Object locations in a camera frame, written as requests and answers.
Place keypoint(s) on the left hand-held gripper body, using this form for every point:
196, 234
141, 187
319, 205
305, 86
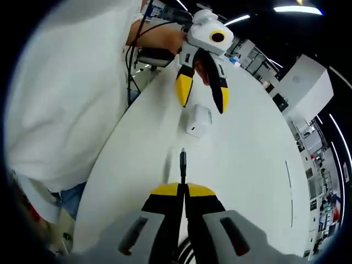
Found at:
203, 35

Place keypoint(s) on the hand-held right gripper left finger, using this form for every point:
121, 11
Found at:
154, 228

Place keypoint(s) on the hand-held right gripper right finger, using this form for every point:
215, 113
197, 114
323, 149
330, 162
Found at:
214, 231

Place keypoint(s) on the white charger adapter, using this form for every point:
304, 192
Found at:
198, 121

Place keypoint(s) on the person's left hand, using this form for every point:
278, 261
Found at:
204, 16

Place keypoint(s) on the blue box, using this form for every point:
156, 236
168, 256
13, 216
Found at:
236, 61

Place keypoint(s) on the short ceiling light strip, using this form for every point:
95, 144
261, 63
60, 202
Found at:
236, 20

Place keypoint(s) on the dark office chair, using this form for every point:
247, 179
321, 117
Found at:
155, 56

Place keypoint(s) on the black box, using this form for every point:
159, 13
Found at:
280, 102

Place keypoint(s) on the person's blue jeans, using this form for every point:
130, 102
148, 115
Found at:
72, 200

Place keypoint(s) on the white pillar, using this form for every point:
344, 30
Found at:
308, 85

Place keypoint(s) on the straight ceiling light strip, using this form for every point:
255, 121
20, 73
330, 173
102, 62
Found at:
297, 9

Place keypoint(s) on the row of white cabinets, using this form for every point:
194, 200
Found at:
316, 178

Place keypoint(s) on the person in white shirt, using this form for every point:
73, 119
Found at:
63, 96

